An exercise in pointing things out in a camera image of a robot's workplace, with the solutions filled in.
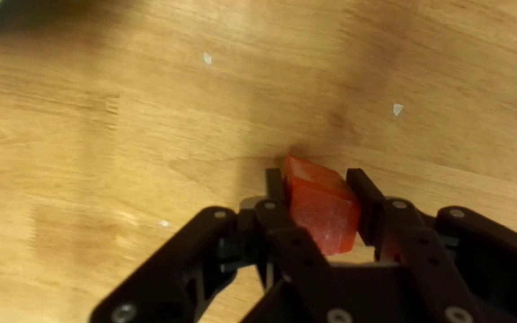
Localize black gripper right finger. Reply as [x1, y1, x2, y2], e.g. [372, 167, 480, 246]
[347, 167, 517, 323]

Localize red wooden wedge block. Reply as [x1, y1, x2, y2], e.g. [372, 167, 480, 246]
[280, 153, 363, 259]

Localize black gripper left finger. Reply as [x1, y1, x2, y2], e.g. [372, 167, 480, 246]
[87, 167, 332, 323]

